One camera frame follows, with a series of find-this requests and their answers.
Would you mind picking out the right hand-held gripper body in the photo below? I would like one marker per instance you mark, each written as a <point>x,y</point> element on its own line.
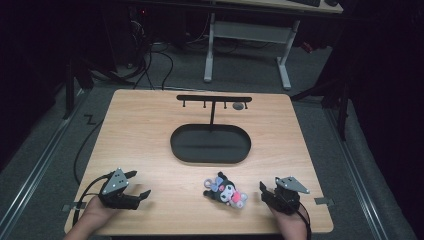
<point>286,199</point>

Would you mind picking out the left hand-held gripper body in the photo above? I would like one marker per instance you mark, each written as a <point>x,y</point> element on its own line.
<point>115,186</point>

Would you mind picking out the black hook rack with tray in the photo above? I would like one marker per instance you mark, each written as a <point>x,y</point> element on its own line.
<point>210,143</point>

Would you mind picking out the person's right hand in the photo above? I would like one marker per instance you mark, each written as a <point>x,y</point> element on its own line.
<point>290,223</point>

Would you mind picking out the person's left hand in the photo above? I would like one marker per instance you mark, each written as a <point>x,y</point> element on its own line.
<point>95,213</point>

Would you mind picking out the grey tape piece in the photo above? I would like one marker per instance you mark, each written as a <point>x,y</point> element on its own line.
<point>73,206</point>
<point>324,201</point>

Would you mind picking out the grey round table grommet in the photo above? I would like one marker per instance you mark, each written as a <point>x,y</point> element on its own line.
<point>238,106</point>

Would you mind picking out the black metal stand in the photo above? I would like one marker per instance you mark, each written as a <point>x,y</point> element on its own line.
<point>340,106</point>
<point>70,90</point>

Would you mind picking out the black computer tower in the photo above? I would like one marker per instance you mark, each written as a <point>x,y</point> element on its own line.
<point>138,33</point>

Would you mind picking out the small red object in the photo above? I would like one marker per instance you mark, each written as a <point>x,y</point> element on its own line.
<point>307,47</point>

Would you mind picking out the black keyboard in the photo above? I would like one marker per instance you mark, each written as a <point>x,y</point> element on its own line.
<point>305,2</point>

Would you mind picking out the black computer mouse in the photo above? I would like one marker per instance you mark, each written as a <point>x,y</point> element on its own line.
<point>331,2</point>

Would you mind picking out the metal floor rail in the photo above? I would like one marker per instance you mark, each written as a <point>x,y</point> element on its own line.
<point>33,173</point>
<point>358,180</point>

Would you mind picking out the white frame desk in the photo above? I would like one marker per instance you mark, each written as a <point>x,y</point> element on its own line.
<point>248,32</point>

